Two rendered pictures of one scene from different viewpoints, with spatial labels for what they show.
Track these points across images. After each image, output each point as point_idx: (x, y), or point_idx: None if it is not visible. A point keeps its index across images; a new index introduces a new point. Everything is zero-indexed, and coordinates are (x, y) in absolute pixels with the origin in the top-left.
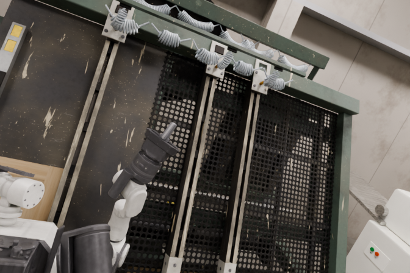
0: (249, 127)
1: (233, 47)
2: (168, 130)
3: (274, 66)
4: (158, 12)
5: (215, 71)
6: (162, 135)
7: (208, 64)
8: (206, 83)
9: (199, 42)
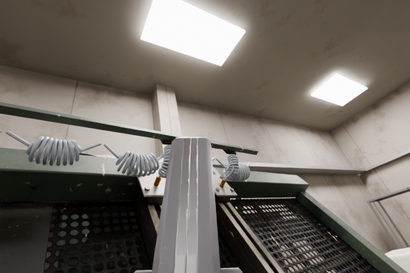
0: (257, 250)
1: (171, 136)
2: (187, 184)
3: (217, 168)
4: (22, 106)
5: (158, 189)
6: (168, 261)
7: (146, 173)
8: (152, 214)
9: (113, 165)
